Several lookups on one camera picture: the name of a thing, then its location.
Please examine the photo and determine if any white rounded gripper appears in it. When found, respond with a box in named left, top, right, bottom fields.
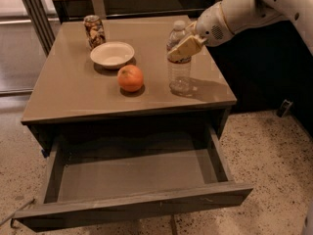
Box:
left=167, top=2, right=234, bottom=63

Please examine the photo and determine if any clear plastic water bottle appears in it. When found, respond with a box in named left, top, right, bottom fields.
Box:
left=166, top=21, right=191, bottom=94

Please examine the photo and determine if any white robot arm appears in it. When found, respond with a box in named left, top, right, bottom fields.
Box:
left=167, top=0, right=313, bottom=62

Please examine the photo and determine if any open grey top drawer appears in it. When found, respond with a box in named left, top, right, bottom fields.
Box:
left=14, top=125, right=253, bottom=232

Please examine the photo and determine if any orange fruit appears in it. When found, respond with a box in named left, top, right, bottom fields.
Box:
left=117, top=65, right=144, bottom=92

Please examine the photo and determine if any white paper bowl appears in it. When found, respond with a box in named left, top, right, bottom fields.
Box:
left=90, top=42, right=135, bottom=70

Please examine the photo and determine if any glass jar of snacks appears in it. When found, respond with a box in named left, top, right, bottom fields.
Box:
left=83, top=15, right=106, bottom=49

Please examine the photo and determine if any thin metal rod on floor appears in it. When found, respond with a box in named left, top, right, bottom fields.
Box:
left=0, top=198, right=35, bottom=226

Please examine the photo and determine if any metal railing with wood rail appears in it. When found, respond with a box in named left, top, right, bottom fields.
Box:
left=22, top=0, right=220, bottom=53

